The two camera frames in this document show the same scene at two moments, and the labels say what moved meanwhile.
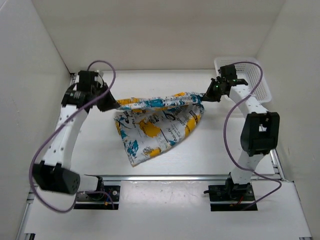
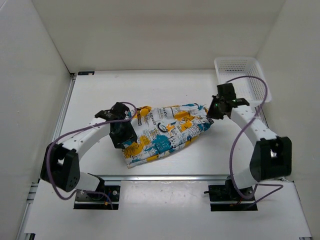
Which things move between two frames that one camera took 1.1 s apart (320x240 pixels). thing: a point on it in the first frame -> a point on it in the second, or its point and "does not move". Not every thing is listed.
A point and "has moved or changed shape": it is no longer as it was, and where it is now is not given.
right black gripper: (209, 96) -> (211, 113)
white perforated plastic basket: (250, 74) does not move
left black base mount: (105, 197) does not move
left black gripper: (111, 103) -> (129, 135)
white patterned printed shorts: (149, 126) has moved or changed shape
